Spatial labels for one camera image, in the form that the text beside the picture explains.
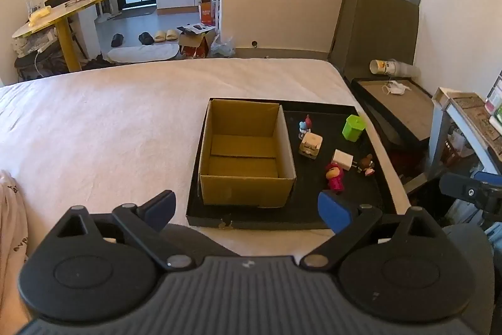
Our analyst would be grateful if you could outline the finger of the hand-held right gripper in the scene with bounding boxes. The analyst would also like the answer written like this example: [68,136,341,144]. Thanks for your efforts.
[473,170,502,184]
[438,173,489,204]

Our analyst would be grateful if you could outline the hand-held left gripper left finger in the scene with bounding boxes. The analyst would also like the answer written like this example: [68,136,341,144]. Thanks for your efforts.
[42,190,197,273]

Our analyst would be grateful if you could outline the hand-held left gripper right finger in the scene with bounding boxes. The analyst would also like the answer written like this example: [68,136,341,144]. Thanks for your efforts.
[300,191,456,273]

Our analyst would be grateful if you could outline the pink figurine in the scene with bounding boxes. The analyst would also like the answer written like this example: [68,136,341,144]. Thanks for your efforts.
[325,161,346,192]

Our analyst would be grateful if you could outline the black tray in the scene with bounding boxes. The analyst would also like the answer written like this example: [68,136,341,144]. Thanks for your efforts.
[185,97,397,230]

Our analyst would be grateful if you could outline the white charger plug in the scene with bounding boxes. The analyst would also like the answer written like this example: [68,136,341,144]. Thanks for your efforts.
[331,149,358,173]

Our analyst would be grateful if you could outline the brown monkey figurine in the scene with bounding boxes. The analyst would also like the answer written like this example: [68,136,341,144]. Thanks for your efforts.
[357,154,376,177]

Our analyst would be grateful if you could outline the beige cube toy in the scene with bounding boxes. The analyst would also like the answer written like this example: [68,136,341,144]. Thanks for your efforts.
[299,133,324,159]

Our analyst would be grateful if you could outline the green plastic container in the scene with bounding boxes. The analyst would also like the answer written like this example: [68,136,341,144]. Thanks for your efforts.
[342,114,366,142]

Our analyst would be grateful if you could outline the brown cardboard box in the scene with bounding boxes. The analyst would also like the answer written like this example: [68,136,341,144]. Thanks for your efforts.
[197,98,296,209]

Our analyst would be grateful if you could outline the blue and red figurine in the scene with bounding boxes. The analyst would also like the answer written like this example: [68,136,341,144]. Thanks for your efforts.
[298,114,314,141]

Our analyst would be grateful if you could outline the white side table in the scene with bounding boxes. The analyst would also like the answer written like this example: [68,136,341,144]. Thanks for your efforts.
[431,87,502,179]

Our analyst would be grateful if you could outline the patterned board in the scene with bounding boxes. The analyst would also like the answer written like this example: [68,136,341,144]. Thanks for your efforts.
[447,92,502,159]

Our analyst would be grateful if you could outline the green tissue pack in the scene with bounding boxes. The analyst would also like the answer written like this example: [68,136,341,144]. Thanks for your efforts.
[484,72,502,124]

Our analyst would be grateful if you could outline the black shallow box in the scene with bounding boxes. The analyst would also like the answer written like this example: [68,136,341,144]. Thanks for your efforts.
[350,78,434,151]

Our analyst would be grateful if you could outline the white face mask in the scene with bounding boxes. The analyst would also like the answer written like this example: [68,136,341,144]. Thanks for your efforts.
[382,81,412,96]

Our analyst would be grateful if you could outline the stack of paper cups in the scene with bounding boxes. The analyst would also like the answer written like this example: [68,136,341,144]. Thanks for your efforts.
[369,59,420,78]

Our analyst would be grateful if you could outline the white printed shirt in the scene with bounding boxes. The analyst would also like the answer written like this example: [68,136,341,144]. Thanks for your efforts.
[0,170,29,324]

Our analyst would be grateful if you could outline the white floor mat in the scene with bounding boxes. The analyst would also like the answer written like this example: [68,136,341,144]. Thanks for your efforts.
[107,43,179,65]

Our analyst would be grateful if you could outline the dark clothes heap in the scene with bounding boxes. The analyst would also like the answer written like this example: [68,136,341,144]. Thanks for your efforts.
[80,58,118,71]

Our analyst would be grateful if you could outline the red cardboard box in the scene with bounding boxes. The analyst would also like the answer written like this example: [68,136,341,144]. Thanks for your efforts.
[178,27,216,58]

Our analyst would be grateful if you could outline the clear plastic bag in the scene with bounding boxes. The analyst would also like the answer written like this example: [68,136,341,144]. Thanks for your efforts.
[211,36,237,58]

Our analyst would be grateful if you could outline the large cardboard sheet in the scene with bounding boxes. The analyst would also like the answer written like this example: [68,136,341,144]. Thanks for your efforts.
[329,0,420,77]

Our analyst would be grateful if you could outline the black chair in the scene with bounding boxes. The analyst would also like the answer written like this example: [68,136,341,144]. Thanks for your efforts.
[13,0,89,80]

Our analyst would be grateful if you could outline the printed leaflet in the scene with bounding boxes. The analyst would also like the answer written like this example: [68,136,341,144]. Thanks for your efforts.
[176,23,216,35]

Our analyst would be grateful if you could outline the round table with yellow leg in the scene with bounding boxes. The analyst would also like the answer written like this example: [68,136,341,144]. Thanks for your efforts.
[12,0,111,73]

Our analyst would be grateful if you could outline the orange cardboard box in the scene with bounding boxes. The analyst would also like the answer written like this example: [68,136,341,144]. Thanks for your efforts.
[198,0,217,26]

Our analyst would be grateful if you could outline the yellow handheld object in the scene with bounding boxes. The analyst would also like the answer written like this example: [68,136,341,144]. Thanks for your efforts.
[28,5,53,25]

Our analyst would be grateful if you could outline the clear water bottle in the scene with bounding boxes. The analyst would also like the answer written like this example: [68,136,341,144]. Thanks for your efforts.
[24,0,45,22]

